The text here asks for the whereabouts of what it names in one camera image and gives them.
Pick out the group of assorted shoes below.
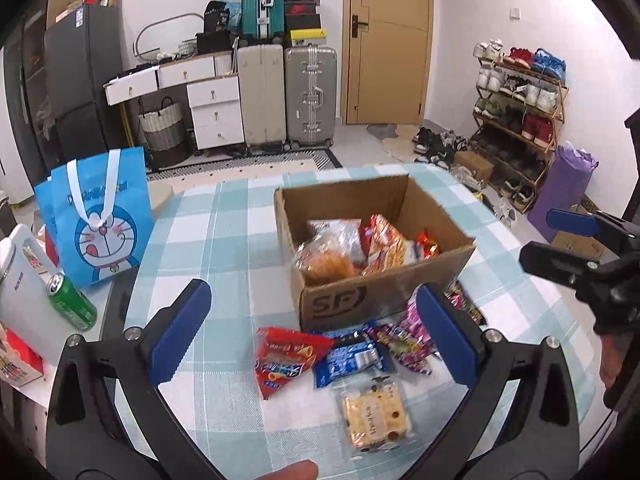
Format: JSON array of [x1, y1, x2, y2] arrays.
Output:
[[472, 40, 567, 211]]

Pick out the black and white rug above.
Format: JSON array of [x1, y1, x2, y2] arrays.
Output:
[[145, 149, 343, 181]]

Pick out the beige floor mat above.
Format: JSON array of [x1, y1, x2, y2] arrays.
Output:
[[382, 135, 416, 161]]

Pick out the green drink can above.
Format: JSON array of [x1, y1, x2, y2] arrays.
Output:
[[46, 273, 98, 331]]

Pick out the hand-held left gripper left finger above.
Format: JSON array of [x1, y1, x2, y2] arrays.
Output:
[[45, 279, 221, 480]]

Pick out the black glass cabinet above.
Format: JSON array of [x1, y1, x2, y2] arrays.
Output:
[[0, 10, 61, 201]]

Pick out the white electric kettle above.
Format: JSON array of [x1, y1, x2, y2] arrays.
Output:
[[0, 223, 68, 365]]

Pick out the dark colourful snack packet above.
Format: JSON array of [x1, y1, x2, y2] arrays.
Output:
[[442, 280, 487, 326]]

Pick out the wooden shoe rack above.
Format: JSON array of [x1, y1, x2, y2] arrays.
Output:
[[470, 42, 570, 213]]

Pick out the white drawer desk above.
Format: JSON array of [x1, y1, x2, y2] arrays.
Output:
[[104, 54, 246, 151]]

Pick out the dark grey fridge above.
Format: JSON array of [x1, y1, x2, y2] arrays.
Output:
[[44, 4, 126, 161]]

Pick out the white side cabinet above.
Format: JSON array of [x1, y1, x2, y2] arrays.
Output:
[[0, 260, 131, 466]]

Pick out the small red snack packet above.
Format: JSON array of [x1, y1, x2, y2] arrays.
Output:
[[415, 231, 441, 261]]

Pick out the silver suitcase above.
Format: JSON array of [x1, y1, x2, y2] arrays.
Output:
[[284, 45, 338, 147]]

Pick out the yellow and black box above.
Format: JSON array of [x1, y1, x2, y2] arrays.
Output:
[[290, 29, 328, 47]]

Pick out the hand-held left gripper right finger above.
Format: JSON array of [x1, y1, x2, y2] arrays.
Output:
[[400, 282, 583, 480]]

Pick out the blue snack packet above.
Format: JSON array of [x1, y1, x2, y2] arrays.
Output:
[[313, 330, 396, 389]]

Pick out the beige suitcase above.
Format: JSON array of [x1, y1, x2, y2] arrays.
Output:
[[236, 42, 288, 148]]

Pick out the blue cartoon tote bag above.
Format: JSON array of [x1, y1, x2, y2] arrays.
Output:
[[50, 147, 155, 288]]

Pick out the pile of dark shoes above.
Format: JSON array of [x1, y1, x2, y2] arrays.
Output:
[[412, 127, 471, 168]]

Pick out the red triangular snack bag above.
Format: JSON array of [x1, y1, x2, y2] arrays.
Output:
[[255, 326, 335, 401]]

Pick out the person's right hand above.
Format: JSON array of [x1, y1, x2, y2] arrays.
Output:
[[600, 334, 632, 387]]

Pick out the multicoloured candy packet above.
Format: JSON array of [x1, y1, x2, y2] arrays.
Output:
[[370, 324, 433, 376]]

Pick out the purple rolled mat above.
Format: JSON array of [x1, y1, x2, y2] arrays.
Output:
[[527, 142, 598, 243]]

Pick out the yellow cake packet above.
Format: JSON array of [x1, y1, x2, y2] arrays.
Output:
[[340, 377, 416, 456]]

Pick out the orange noodle snack bag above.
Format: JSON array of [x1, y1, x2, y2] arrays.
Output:
[[294, 237, 362, 283]]

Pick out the woven laundry basket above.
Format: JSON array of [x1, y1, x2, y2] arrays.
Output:
[[137, 101, 191, 168]]

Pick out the oval metal ring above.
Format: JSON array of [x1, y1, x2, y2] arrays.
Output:
[[134, 12, 206, 61]]

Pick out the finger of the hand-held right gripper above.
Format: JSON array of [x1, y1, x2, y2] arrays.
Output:
[[519, 242, 621, 301], [546, 209, 640, 256]]

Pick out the checkered teal tablecloth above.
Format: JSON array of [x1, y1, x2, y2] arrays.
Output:
[[115, 162, 596, 480]]

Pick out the small plain cardboard box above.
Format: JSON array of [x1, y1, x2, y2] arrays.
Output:
[[452, 150, 493, 186]]

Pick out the wooden door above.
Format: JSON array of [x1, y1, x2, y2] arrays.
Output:
[[342, 0, 433, 126]]

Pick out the red and white box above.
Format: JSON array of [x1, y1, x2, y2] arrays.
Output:
[[0, 327, 45, 387]]

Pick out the brown cardboard box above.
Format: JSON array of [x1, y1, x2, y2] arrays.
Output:
[[274, 175, 477, 333]]

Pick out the red gridded snack packet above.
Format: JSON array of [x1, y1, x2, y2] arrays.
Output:
[[361, 214, 418, 277]]

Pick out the stack of black shoe boxes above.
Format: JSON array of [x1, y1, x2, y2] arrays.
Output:
[[284, 0, 322, 31]]

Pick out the person's left hand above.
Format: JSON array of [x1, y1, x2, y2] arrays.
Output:
[[255, 461, 319, 480]]

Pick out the printed cardboard floor box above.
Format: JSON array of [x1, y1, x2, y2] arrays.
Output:
[[550, 200, 626, 266]]

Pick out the black bag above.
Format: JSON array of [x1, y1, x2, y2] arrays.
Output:
[[202, 0, 231, 36]]

